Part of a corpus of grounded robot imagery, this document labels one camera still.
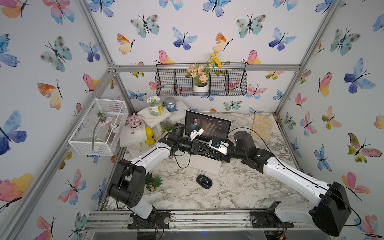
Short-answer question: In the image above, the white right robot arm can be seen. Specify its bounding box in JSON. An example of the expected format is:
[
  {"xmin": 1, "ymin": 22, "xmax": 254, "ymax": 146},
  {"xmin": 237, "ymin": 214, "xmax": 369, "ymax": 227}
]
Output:
[{"xmin": 211, "ymin": 128, "xmax": 353, "ymax": 237}]

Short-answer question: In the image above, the silver open laptop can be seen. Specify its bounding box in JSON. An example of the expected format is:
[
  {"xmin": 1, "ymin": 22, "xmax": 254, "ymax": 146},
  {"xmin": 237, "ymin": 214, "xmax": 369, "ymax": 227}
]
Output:
[{"xmin": 179, "ymin": 111, "xmax": 232, "ymax": 175}]

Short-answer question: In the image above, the yellow rubber duck toy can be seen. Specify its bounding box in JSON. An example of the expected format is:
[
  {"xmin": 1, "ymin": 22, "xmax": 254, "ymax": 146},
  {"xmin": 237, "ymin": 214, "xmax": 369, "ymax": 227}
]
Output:
[{"xmin": 145, "ymin": 127, "xmax": 156, "ymax": 146}]

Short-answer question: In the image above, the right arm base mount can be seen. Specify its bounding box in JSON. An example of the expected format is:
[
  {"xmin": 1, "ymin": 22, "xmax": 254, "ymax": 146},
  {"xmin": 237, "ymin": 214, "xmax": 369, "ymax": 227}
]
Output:
[{"xmin": 250, "ymin": 201, "xmax": 294, "ymax": 229}]

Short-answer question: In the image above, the black wire wall basket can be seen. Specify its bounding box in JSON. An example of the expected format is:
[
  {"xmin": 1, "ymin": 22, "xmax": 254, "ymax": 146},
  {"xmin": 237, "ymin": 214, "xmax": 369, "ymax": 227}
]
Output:
[{"xmin": 155, "ymin": 62, "xmax": 248, "ymax": 97}]

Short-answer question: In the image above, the aluminium front rail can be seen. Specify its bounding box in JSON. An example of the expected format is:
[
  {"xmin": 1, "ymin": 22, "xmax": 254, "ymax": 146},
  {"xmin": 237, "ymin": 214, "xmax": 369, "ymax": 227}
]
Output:
[{"xmin": 85, "ymin": 209, "xmax": 318, "ymax": 232}]

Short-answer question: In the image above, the white pot with flowers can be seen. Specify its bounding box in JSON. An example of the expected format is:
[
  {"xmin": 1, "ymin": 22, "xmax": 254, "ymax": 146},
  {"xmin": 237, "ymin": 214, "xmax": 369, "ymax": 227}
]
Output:
[{"xmin": 185, "ymin": 52, "xmax": 222, "ymax": 94}]

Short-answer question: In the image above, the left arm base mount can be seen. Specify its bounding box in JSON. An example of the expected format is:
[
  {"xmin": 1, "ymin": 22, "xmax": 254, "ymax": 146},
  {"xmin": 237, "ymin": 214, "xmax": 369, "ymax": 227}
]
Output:
[{"xmin": 127, "ymin": 210, "xmax": 171, "ymax": 230}]

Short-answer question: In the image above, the small succulent in pot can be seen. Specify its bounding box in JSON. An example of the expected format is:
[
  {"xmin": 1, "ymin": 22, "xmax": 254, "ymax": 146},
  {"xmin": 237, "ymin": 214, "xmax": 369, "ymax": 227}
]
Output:
[{"xmin": 160, "ymin": 121, "xmax": 174, "ymax": 135}]

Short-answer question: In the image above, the white wire cage box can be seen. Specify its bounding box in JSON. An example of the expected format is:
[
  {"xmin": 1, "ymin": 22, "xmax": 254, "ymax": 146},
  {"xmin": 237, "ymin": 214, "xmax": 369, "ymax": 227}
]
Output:
[{"xmin": 68, "ymin": 99, "xmax": 129, "ymax": 156}]

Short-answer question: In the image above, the pink artificial flower stem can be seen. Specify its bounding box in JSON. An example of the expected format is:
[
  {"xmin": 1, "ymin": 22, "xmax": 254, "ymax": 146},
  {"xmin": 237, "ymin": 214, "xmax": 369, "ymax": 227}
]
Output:
[{"xmin": 92, "ymin": 110, "xmax": 113, "ymax": 151}]

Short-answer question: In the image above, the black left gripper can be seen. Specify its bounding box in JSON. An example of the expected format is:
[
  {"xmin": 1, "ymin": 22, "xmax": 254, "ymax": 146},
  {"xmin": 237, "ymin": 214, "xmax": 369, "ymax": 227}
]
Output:
[{"xmin": 176, "ymin": 139, "xmax": 209, "ymax": 155}]

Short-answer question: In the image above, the small blue jar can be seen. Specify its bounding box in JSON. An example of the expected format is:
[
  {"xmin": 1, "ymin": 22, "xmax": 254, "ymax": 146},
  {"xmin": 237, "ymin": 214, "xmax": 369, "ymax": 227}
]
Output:
[{"xmin": 165, "ymin": 97, "xmax": 178, "ymax": 113}]

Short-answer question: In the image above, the black wireless mouse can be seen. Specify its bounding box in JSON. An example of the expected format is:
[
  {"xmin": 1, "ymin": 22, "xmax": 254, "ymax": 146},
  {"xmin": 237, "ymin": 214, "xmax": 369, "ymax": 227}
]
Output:
[{"xmin": 196, "ymin": 175, "xmax": 213, "ymax": 189}]

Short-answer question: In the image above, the green plant near left arm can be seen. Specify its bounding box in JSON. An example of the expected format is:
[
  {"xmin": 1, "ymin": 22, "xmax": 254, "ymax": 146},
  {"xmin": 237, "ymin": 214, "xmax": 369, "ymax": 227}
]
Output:
[{"xmin": 145, "ymin": 173, "xmax": 163, "ymax": 193}]

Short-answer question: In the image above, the white stepped display stand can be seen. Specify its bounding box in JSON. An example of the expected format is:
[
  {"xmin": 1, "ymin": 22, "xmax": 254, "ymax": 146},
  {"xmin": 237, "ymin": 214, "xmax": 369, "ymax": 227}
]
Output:
[{"xmin": 120, "ymin": 101, "xmax": 188, "ymax": 157}]

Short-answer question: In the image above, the pink flower bouquet pot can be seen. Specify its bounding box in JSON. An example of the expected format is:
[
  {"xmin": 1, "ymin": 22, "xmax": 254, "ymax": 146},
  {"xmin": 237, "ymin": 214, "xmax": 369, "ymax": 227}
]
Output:
[{"xmin": 125, "ymin": 113, "xmax": 144, "ymax": 131}]

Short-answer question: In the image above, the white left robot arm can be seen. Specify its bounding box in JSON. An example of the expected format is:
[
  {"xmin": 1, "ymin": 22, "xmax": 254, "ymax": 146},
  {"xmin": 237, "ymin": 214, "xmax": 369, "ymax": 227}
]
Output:
[{"xmin": 107, "ymin": 123, "xmax": 193, "ymax": 220}]

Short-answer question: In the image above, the green lidded jar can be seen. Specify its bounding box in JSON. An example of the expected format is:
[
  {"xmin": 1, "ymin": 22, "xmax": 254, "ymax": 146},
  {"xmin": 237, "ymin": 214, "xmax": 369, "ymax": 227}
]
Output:
[{"xmin": 147, "ymin": 96, "xmax": 164, "ymax": 116}]

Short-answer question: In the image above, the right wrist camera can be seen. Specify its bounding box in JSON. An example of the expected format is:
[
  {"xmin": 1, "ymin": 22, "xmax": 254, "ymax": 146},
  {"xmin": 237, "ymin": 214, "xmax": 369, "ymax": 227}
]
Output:
[{"xmin": 209, "ymin": 140, "xmax": 230, "ymax": 155}]

